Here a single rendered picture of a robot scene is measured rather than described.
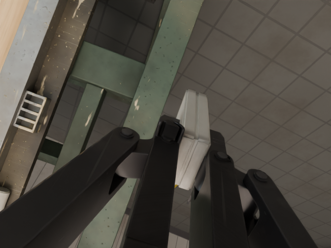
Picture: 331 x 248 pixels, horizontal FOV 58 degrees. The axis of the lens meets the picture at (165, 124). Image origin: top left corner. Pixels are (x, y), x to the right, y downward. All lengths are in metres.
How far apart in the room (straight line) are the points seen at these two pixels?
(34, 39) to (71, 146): 0.22
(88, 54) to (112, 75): 0.07
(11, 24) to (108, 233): 0.43
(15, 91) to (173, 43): 0.30
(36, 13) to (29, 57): 0.08
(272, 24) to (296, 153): 1.10
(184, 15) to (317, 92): 1.57
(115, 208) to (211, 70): 1.50
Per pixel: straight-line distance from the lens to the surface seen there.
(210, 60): 1.91
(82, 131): 0.66
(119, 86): 0.64
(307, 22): 1.79
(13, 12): 0.67
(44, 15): 0.62
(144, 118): 0.55
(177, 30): 0.58
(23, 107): 0.62
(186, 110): 0.17
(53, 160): 1.70
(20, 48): 0.62
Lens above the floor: 1.56
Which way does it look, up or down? 41 degrees down
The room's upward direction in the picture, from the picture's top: 163 degrees counter-clockwise
